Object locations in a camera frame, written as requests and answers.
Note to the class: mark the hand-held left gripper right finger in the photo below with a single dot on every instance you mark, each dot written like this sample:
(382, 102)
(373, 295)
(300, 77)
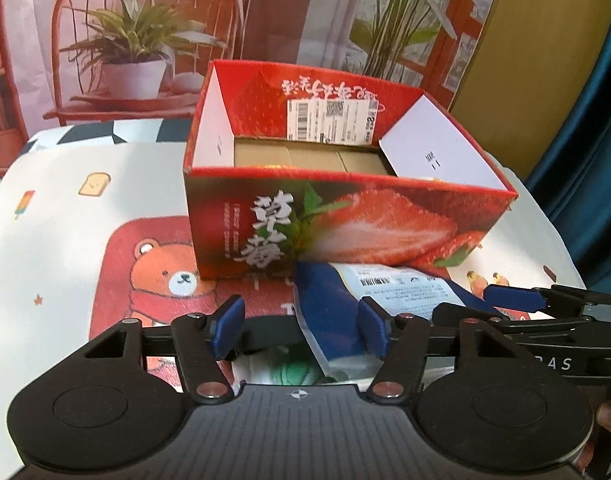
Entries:
(373, 330)

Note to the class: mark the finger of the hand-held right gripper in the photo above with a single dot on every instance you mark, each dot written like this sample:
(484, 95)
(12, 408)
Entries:
(515, 297)
(455, 311)

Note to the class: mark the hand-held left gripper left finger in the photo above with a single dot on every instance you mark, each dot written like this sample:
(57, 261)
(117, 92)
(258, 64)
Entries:
(229, 325)

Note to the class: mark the blue and white soft packet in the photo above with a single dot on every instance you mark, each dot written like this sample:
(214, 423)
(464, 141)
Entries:
(330, 305)

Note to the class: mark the white green-print packet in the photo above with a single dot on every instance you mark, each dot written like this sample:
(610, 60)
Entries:
(280, 372)

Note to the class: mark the red strawberry print cardboard box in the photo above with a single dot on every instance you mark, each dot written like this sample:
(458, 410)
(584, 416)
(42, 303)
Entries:
(345, 220)

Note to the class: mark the dark blue curtain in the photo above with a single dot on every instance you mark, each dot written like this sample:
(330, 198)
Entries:
(585, 160)

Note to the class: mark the black and white geometric sheet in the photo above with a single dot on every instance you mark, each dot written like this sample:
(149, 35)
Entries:
(100, 132)

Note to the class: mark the printed room scene backdrop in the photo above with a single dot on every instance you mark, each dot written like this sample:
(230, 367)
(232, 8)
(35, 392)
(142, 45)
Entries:
(135, 35)

